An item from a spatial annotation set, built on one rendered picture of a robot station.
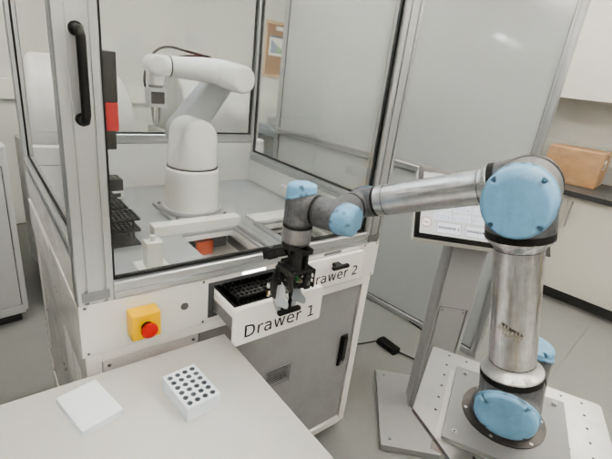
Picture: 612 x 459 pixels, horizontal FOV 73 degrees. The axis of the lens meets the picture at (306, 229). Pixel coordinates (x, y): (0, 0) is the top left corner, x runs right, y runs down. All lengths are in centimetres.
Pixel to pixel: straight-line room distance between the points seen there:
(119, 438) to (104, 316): 28
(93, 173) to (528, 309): 89
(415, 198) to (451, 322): 110
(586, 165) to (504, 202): 322
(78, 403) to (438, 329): 145
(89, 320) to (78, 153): 40
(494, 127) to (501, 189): 175
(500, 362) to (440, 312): 106
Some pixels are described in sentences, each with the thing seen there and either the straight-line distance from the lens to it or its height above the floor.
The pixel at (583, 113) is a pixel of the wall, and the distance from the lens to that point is 441.
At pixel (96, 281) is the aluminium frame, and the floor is 100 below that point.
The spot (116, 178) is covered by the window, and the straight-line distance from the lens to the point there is 101.
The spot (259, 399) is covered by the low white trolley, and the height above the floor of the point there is 76.
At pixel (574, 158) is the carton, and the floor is 110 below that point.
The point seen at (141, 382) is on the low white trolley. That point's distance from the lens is 114.
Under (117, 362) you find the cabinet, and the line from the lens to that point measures 123.
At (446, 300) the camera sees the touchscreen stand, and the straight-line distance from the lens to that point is 192.
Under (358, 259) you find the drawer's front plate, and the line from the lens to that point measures 150.
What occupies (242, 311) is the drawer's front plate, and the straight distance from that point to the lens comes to 108.
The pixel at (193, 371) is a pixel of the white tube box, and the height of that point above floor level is 80.
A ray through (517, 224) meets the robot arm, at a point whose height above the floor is 132.
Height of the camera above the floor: 151
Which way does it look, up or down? 21 degrees down
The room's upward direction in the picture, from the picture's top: 7 degrees clockwise
